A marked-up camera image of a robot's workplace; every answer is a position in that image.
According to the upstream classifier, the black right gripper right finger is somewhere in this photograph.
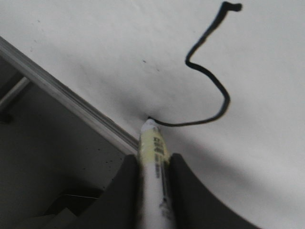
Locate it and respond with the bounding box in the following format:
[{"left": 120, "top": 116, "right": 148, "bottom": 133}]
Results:
[{"left": 169, "top": 153, "right": 258, "bottom": 229}]

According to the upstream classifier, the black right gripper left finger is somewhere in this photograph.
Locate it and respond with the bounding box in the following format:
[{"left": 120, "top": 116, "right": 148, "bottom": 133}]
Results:
[{"left": 78, "top": 155, "right": 139, "bottom": 229}]

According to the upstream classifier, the white marker with black tip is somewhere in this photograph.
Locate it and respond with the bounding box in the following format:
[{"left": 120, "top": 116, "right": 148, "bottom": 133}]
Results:
[{"left": 137, "top": 118, "right": 177, "bottom": 229}]

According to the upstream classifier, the whiteboard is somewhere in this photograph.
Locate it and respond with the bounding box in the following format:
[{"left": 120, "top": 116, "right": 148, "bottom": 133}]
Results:
[{"left": 0, "top": 0, "right": 305, "bottom": 229}]

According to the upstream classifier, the aluminium whiteboard frame rail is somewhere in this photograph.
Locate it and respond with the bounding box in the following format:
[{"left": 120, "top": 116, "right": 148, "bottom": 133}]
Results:
[{"left": 0, "top": 38, "right": 138, "bottom": 154}]

